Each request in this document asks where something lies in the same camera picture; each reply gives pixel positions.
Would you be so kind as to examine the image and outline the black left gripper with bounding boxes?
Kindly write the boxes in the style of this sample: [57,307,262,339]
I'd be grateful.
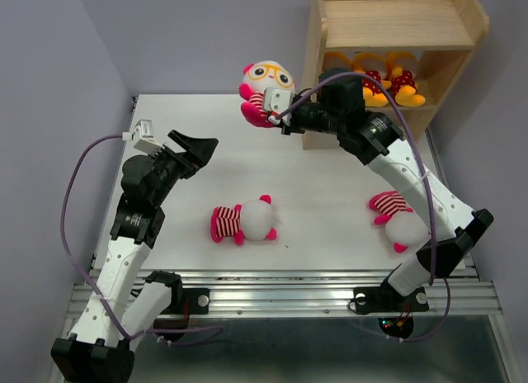
[148,130,219,206]

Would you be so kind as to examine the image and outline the orange bear polka dot toy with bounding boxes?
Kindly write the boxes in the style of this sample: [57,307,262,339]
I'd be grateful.
[321,51,351,73]

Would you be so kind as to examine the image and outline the white glasses doll striped shirt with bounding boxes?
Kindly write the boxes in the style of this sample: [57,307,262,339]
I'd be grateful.
[238,60,296,128]

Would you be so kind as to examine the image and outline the white doll face down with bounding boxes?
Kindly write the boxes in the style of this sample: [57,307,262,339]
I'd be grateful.
[210,194,278,246]
[368,190,430,253]

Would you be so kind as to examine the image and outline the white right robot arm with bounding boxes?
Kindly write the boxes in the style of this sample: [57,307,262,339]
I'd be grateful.
[265,69,494,309]

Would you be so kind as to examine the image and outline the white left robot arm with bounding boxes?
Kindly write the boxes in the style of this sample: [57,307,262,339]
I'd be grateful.
[50,124,219,382]

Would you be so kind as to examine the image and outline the wooden shelf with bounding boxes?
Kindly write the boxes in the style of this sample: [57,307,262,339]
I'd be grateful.
[298,0,489,139]

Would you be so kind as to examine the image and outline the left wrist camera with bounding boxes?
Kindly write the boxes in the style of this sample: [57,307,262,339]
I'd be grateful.
[121,120,163,156]

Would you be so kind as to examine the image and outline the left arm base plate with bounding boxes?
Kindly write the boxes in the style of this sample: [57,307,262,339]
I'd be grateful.
[161,287,210,316]

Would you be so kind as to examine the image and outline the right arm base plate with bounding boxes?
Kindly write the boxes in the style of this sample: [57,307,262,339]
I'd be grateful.
[348,286,429,315]

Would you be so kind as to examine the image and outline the aluminium mounting rail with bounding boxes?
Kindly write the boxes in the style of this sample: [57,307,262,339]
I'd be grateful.
[65,254,504,320]

